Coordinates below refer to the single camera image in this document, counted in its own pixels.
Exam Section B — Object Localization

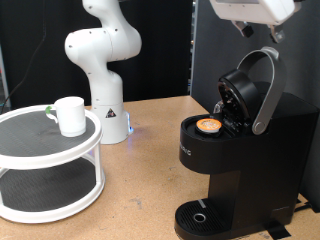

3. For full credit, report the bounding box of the orange coffee pod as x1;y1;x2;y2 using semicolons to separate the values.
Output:
195;117;223;134

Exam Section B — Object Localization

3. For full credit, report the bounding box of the black tape strip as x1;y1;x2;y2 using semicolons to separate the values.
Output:
264;220;293;240

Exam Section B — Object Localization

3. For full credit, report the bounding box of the thin black hanging cable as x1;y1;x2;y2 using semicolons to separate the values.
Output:
0;0;48;111

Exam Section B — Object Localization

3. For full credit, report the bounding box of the black Keurig coffee machine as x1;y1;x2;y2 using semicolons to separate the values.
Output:
173;46;320;240

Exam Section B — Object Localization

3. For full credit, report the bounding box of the black power cord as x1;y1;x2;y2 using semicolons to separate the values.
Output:
294;199;320;214

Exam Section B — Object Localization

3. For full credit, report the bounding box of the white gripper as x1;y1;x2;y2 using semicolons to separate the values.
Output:
209;0;297;45

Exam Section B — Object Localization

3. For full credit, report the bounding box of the white mug green-taped handle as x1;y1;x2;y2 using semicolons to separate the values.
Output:
44;96;87;138

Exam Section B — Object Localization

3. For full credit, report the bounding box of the white two-tier turntable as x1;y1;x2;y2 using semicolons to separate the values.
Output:
0;104;107;224

